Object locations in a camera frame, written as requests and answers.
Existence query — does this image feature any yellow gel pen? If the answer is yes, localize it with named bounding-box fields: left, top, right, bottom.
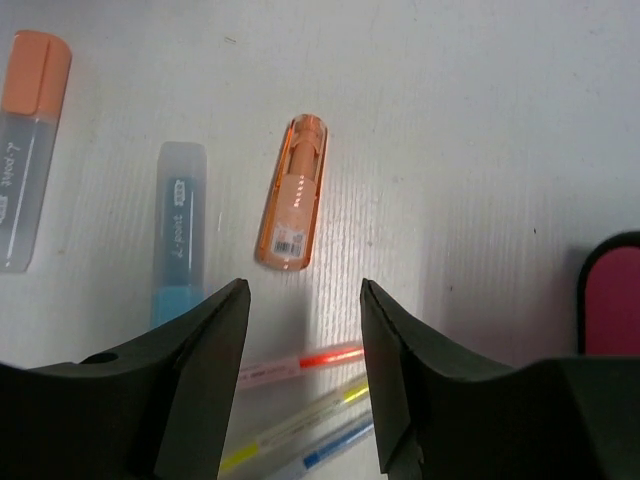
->
left=218, top=373, right=369, bottom=478

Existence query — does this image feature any orange correction tape case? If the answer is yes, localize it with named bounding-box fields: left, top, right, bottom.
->
left=256, top=114, right=328, bottom=272

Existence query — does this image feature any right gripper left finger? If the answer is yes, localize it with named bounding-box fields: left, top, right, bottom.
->
left=1, top=279, right=250, bottom=479

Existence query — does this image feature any bottom pink drawer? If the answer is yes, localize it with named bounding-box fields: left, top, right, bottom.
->
left=576, top=231, right=639, bottom=356

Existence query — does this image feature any blue capped lead case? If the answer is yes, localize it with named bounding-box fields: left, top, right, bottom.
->
left=150, top=141, right=207, bottom=328

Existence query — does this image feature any orange capped lead case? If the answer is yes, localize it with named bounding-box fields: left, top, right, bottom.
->
left=1, top=30, right=72, bottom=273

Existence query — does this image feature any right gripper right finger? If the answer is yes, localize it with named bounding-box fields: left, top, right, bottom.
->
left=360, top=279, right=639, bottom=479

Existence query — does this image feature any blue gel pen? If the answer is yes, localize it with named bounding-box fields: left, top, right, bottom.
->
left=269, top=412, right=374, bottom=480

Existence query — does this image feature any red gel pen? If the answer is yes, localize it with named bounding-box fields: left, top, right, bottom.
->
left=236, top=342, right=364, bottom=390

